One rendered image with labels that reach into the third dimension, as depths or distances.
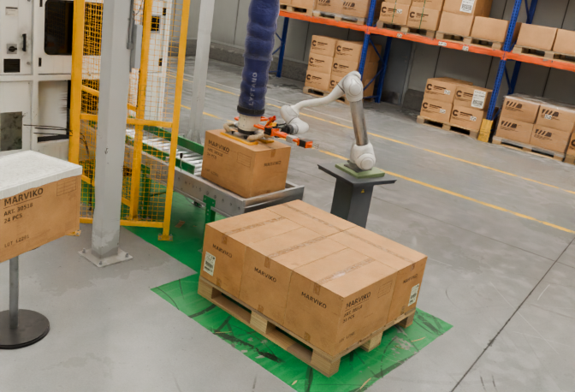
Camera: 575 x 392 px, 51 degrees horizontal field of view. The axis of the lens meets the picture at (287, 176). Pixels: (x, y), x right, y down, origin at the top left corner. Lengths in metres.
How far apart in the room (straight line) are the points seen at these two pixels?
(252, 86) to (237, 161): 0.60
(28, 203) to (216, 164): 1.91
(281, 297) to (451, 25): 8.48
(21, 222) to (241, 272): 1.42
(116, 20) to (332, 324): 2.43
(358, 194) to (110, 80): 2.21
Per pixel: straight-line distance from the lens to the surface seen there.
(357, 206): 5.17
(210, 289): 4.32
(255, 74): 4.71
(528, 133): 11.20
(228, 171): 4.83
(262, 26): 4.66
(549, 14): 12.48
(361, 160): 4.83
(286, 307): 3.85
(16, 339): 3.92
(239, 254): 4.01
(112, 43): 4.32
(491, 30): 11.38
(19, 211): 3.42
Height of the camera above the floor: 2.19
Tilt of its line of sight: 18 degrees down
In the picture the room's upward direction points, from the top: 9 degrees clockwise
